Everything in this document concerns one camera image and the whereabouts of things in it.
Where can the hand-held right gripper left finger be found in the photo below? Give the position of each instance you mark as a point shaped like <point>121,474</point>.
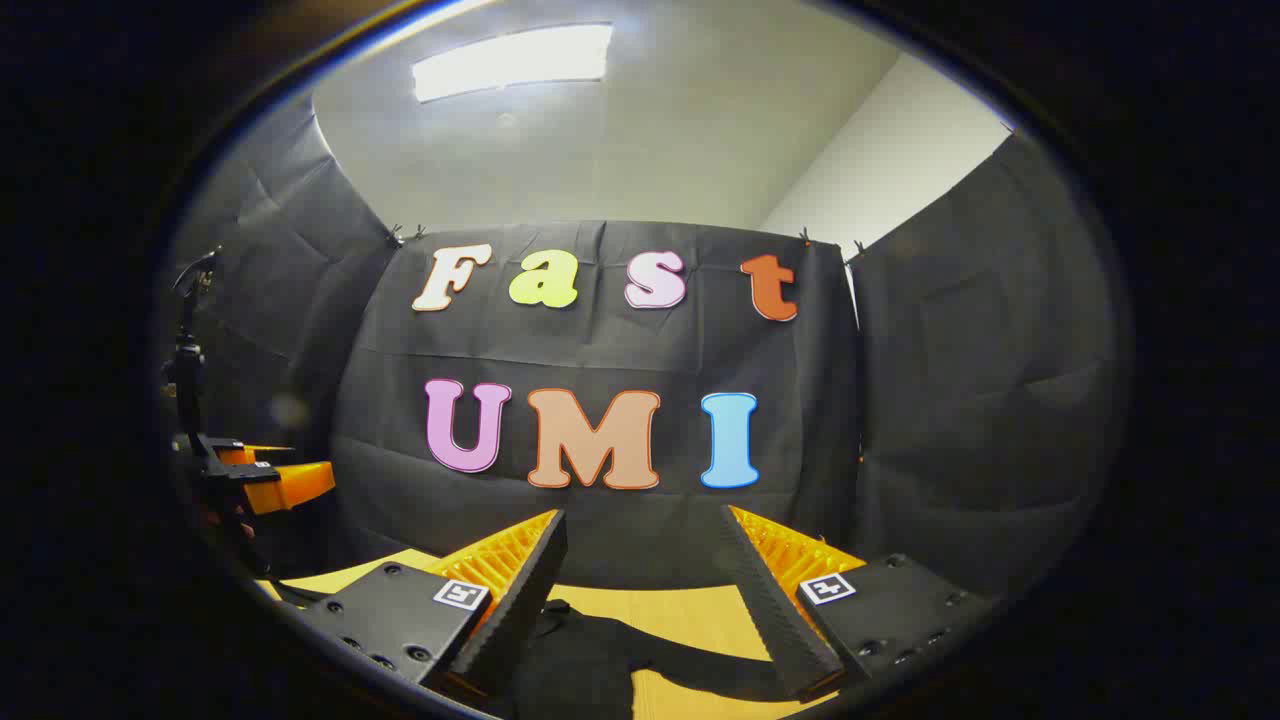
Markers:
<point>520,610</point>

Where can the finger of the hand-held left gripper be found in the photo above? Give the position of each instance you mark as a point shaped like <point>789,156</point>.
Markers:
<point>240,455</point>
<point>290,485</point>

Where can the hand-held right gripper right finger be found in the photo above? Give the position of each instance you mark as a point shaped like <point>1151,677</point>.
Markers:
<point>775,620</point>

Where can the black buttoned garment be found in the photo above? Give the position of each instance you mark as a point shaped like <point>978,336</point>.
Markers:
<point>580,660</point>

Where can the black backdrop cloth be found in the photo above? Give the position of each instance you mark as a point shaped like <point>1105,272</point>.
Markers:
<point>620,350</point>

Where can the ceiling light panel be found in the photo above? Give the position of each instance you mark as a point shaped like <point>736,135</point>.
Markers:
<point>510,62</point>

